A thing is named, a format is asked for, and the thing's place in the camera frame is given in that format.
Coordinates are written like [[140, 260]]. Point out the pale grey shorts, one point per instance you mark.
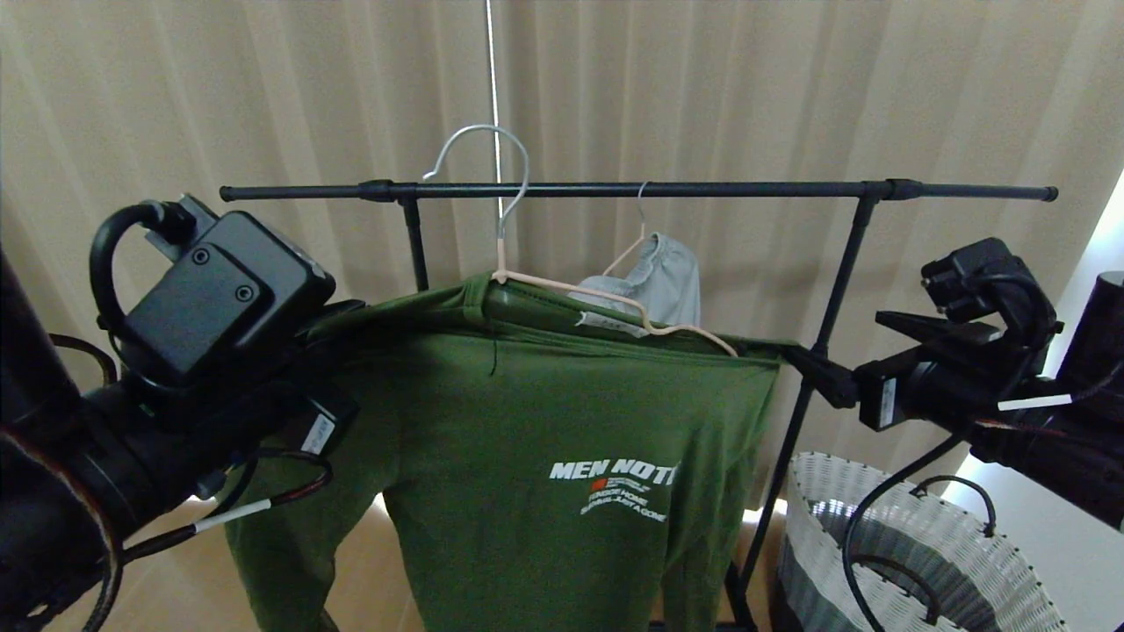
[[667, 281]]

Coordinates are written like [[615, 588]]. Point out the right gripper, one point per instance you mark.
[[948, 386]]

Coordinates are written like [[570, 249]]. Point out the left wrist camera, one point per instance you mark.
[[219, 290]]

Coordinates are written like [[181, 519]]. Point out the black clothes rack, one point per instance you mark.
[[746, 190]]

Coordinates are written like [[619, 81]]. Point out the green long-sleeved shirt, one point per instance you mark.
[[527, 412]]

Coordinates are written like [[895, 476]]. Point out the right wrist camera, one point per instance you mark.
[[983, 272]]

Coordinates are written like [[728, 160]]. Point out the white laundry basket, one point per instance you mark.
[[825, 491]]

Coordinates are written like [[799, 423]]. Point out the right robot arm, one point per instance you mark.
[[1071, 448]]

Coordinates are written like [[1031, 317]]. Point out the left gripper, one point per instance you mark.
[[263, 421]]

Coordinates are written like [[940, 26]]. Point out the pink clothes hanger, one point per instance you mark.
[[625, 255], [501, 254]]

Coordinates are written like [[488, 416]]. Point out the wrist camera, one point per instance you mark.
[[983, 272], [219, 290]]

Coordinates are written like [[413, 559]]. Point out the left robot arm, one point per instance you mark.
[[44, 491]]

